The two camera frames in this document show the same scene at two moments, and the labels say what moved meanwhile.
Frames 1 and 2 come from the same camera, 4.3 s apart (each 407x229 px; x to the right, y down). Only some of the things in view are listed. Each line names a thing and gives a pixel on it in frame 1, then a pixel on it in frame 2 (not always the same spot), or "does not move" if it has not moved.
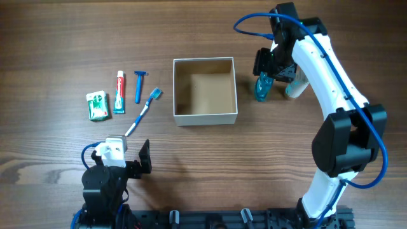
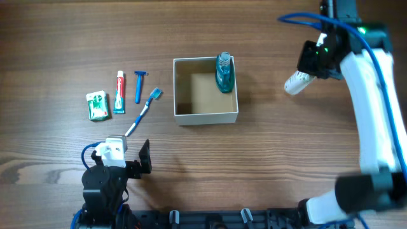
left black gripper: [136, 171] does not move
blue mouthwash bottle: [263, 85] to [224, 70]
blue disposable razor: [139, 75] does not move
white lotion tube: [296, 88] does not move
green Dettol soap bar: [98, 105] does not move
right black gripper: [260, 61] to [304, 65]
